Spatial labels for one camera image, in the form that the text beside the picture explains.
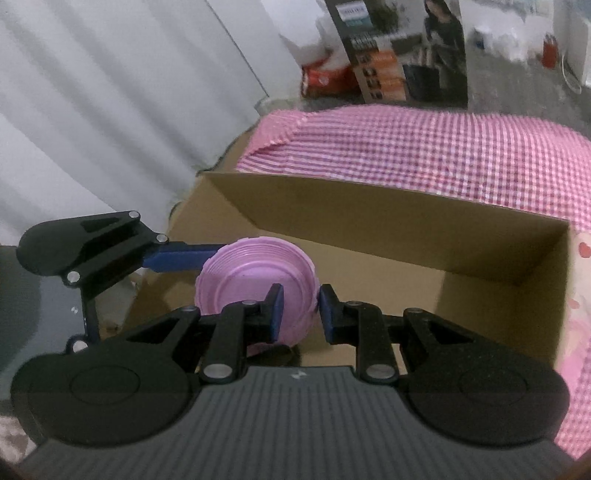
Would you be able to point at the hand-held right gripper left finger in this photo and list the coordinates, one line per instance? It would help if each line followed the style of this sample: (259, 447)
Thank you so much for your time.
(275, 318)

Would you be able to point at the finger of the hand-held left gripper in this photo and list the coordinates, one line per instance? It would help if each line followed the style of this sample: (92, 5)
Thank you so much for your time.
(91, 318)
(180, 257)

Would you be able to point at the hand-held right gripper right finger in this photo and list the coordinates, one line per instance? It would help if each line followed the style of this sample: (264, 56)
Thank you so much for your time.
(328, 318)

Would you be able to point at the pink plastic bowl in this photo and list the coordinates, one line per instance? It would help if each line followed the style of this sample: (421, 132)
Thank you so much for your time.
(240, 277)

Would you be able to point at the brown cardboard box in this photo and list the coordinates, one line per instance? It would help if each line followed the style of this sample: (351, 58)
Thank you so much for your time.
(369, 221)

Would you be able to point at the white curtain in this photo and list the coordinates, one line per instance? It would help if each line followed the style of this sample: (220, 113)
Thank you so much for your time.
(92, 115)

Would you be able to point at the pink checkered tablecloth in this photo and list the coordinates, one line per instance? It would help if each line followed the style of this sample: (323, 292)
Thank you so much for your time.
(438, 147)

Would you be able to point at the red snack packet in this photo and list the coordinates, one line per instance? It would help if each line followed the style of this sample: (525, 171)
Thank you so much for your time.
(323, 81)

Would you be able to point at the pink heart printed blanket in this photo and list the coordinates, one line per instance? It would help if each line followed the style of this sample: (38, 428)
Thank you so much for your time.
(582, 286)

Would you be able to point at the orange and dark appliance box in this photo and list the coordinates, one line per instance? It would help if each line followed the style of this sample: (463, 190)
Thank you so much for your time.
(415, 69)

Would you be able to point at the white water dispenser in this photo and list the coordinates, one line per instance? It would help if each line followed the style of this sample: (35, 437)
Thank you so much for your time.
(577, 37)

